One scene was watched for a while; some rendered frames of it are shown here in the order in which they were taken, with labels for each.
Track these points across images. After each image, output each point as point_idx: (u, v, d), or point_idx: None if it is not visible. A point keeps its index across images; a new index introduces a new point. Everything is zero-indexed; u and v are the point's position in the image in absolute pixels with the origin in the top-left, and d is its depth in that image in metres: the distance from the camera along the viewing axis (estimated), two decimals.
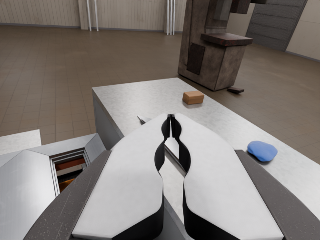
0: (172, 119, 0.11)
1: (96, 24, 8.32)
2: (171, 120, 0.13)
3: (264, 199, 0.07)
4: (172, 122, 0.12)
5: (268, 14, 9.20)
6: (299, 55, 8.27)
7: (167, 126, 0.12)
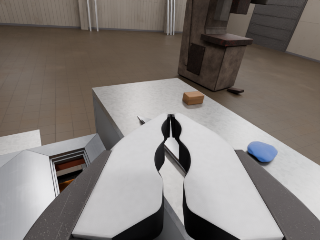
0: (172, 119, 0.11)
1: (96, 24, 8.32)
2: (171, 120, 0.13)
3: (264, 199, 0.07)
4: (172, 122, 0.12)
5: (268, 15, 9.20)
6: (299, 56, 8.27)
7: (167, 126, 0.12)
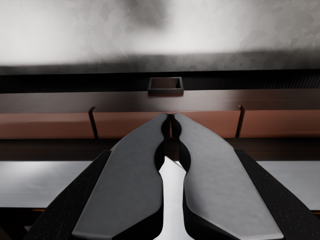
0: (172, 119, 0.11)
1: None
2: (171, 120, 0.13)
3: (264, 199, 0.07)
4: (172, 122, 0.12)
5: None
6: None
7: (167, 126, 0.12)
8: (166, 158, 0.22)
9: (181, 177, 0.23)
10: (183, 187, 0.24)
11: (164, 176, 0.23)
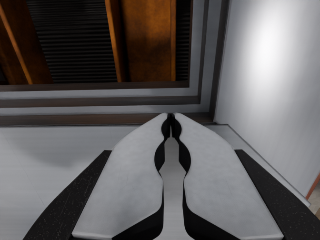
0: (172, 119, 0.11)
1: None
2: (171, 120, 0.13)
3: (264, 199, 0.07)
4: (172, 122, 0.12)
5: None
6: None
7: (167, 126, 0.12)
8: None
9: None
10: None
11: None
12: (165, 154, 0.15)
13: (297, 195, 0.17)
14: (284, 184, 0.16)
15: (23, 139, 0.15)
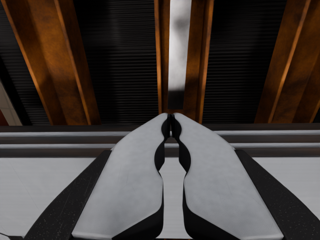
0: (172, 119, 0.11)
1: None
2: (171, 120, 0.13)
3: (264, 199, 0.07)
4: (172, 122, 0.12)
5: None
6: None
7: (167, 126, 0.12)
8: None
9: None
10: None
11: None
12: None
13: None
14: None
15: (292, 164, 0.22)
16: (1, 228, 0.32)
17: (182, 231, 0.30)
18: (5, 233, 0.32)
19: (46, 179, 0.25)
